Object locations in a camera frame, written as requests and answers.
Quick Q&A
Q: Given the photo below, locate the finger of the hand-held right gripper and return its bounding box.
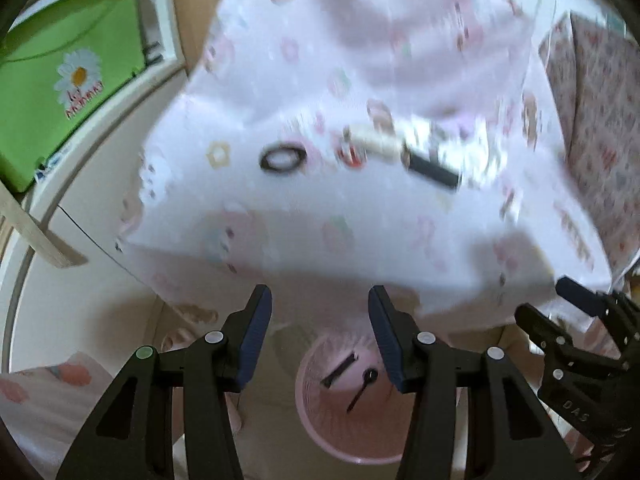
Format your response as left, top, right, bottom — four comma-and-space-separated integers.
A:
556, 276, 640, 346
515, 302, 626, 372

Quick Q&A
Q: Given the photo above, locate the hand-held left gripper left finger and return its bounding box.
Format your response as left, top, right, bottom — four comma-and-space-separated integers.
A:
55, 284, 273, 480

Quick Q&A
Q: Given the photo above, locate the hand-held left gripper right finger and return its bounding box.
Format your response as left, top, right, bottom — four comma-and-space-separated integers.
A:
367, 285, 576, 480

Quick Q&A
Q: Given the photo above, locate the pink plastic waste basket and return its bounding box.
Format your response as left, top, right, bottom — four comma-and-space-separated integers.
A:
295, 332, 462, 464

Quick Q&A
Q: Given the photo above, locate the small red round cap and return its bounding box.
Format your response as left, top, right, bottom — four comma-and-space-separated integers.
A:
339, 143, 366, 170

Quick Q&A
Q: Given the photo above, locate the black flat stick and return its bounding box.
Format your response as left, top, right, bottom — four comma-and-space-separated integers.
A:
321, 352, 359, 389

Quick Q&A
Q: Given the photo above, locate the black small spoon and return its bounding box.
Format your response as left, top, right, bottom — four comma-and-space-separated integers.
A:
346, 368, 380, 414

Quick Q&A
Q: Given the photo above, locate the floral patterned quilt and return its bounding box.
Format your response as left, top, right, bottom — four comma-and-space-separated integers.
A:
537, 10, 640, 281

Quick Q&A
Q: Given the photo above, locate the white crumpled tissue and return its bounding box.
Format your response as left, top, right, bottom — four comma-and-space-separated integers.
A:
430, 120, 506, 188

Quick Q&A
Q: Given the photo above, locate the black marker stick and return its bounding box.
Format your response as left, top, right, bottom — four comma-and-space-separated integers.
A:
402, 146, 462, 192

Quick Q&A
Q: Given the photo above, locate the cream thread spool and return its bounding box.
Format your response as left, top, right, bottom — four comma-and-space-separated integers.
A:
345, 125, 407, 162

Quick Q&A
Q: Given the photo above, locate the pink floral cloth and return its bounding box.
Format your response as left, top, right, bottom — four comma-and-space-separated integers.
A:
0, 352, 118, 466

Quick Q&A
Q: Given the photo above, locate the wooden slat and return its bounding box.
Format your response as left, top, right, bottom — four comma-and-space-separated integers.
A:
0, 185, 89, 269

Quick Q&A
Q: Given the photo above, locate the pink cartoon printed bed sheet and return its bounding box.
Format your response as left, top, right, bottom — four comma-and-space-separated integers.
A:
115, 0, 614, 332

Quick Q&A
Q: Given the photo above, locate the green daisy storage box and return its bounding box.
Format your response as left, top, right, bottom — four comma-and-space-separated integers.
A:
0, 0, 151, 194

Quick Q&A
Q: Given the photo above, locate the black ring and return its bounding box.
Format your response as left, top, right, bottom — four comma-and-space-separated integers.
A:
259, 144, 306, 175

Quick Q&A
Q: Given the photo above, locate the white shelf frame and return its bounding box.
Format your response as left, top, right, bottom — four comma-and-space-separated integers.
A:
135, 0, 189, 80

